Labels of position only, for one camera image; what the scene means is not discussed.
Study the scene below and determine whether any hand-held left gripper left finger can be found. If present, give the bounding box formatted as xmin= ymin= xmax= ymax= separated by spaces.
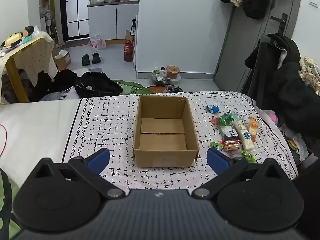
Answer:
xmin=32 ymin=148 xmax=126 ymax=200

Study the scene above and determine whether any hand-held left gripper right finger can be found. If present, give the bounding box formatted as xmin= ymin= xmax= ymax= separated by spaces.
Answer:
xmin=191 ymin=147 xmax=288 ymax=200

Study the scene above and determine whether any red snack packet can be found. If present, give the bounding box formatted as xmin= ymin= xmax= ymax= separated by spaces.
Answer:
xmin=221 ymin=140 xmax=243 ymax=152

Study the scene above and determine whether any black and white snack packet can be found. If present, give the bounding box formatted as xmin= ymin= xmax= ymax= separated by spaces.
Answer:
xmin=219 ymin=125 xmax=240 ymax=142

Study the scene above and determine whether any long white snack packet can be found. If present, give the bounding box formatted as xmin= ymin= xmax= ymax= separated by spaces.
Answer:
xmin=230 ymin=119 xmax=256 ymax=153

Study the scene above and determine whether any green snack packet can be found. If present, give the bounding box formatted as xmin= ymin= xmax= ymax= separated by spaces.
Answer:
xmin=216 ymin=114 xmax=233 ymax=127

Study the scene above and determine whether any orange cracker packet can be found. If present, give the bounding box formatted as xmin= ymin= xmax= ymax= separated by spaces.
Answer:
xmin=247 ymin=116 xmax=260 ymax=142

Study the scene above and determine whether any pink plush item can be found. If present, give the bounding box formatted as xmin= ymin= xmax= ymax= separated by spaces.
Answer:
xmin=264 ymin=110 xmax=278 ymax=124

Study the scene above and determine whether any white bedsheet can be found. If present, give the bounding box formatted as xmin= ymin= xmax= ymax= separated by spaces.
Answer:
xmin=0 ymin=99 xmax=83 ymax=188

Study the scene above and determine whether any hamburger toy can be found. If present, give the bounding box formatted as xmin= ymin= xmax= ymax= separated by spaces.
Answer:
xmin=289 ymin=139 xmax=300 ymax=153

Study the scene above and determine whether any green frog floor mat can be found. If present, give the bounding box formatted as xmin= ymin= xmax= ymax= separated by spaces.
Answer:
xmin=111 ymin=79 xmax=150 ymax=95

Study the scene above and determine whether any grey sneaker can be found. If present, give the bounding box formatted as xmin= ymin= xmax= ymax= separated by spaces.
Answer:
xmin=165 ymin=84 xmax=184 ymax=93

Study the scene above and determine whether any pile of dark clothes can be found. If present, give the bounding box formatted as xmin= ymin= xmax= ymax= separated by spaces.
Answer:
xmin=25 ymin=69 xmax=78 ymax=98

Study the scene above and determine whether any brown paper cup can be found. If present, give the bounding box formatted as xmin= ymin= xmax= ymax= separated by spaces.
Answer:
xmin=166 ymin=65 xmax=181 ymax=79

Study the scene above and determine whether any plastic trash bag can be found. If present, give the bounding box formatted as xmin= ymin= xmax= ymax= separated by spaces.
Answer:
xmin=149 ymin=69 xmax=168 ymax=85

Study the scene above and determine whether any black coat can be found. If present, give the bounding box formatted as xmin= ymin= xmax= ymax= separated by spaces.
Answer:
xmin=244 ymin=33 xmax=320 ymax=135

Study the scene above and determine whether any green cloth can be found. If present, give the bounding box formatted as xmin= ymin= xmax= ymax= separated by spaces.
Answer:
xmin=0 ymin=170 xmax=23 ymax=240

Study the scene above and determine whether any small cardboard box with paper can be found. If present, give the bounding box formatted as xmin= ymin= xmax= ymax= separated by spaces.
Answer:
xmin=53 ymin=50 xmax=72 ymax=71

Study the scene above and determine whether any yellow table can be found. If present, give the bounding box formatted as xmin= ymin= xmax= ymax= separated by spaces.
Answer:
xmin=5 ymin=55 xmax=30 ymax=103

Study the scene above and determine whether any pack of water bottles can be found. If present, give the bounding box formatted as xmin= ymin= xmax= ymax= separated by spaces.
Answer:
xmin=90 ymin=34 xmax=106 ymax=50

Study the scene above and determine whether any grey door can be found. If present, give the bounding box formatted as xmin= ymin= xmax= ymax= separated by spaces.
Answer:
xmin=212 ymin=0 xmax=304 ymax=93

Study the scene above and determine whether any wooden table with cloth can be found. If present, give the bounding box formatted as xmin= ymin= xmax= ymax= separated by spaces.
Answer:
xmin=0 ymin=31 xmax=58 ymax=87

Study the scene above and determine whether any beige knit fabric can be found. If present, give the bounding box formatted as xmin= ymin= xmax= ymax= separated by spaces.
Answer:
xmin=299 ymin=56 xmax=320 ymax=93

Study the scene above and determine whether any white kitchen cabinet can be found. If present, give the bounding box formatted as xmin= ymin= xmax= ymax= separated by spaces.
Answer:
xmin=87 ymin=1 xmax=140 ymax=40

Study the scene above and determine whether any doll on table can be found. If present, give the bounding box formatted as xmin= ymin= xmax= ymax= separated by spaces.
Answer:
xmin=5 ymin=32 xmax=23 ymax=47

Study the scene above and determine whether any standing fan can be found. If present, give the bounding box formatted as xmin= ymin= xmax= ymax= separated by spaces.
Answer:
xmin=40 ymin=5 xmax=54 ymax=34

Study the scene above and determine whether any glass sliding door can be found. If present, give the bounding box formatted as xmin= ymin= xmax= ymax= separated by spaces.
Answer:
xmin=60 ymin=0 xmax=90 ymax=42

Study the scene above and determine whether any red cable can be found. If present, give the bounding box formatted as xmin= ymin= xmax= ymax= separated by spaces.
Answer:
xmin=0 ymin=124 xmax=8 ymax=160

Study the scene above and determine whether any black door handle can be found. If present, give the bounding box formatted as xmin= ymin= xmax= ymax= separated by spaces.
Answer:
xmin=271 ymin=12 xmax=288 ymax=34

